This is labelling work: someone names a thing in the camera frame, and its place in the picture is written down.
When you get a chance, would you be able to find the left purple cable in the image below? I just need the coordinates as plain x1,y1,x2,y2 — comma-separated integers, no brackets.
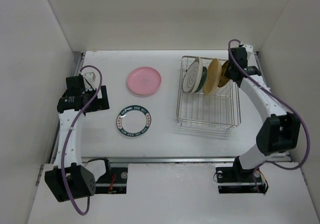
60,65,103,214

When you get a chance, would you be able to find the dark green patterned plate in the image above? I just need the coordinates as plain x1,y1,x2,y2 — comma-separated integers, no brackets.
195,67,208,93

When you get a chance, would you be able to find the green rimmed white plate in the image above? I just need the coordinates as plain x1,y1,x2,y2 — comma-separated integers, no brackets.
116,105,152,138

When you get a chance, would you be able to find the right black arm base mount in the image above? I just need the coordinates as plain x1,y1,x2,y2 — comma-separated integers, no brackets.
213,166,269,194

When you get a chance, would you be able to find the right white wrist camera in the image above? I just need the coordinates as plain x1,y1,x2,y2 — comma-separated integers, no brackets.
239,43,254,60

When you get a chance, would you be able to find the white plate with black rings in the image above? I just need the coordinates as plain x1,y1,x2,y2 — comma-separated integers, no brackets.
182,57,203,93

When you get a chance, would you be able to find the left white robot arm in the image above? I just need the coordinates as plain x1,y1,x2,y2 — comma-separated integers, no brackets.
44,72,112,202

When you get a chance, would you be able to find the beige yellow plate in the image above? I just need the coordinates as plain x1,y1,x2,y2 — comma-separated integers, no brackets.
203,59,222,95

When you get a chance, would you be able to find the pink plate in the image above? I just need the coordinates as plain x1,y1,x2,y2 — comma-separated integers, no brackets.
126,67,162,95

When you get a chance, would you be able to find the front aluminium rail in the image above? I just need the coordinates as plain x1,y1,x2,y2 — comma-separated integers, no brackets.
79,155,292,164

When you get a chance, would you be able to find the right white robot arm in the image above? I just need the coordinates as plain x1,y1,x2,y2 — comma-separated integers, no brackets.
225,46,301,181

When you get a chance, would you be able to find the metal wire dish rack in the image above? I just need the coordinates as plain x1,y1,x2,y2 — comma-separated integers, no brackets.
176,56,242,130

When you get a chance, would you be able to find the brown yellow patterned plate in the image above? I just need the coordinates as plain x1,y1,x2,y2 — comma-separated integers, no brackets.
218,61,230,88

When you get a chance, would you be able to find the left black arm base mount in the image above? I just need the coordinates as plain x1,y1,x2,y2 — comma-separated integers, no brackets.
95,167,128,194

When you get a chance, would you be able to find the right aluminium rail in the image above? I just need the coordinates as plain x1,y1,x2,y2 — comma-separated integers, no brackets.
254,51,271,91

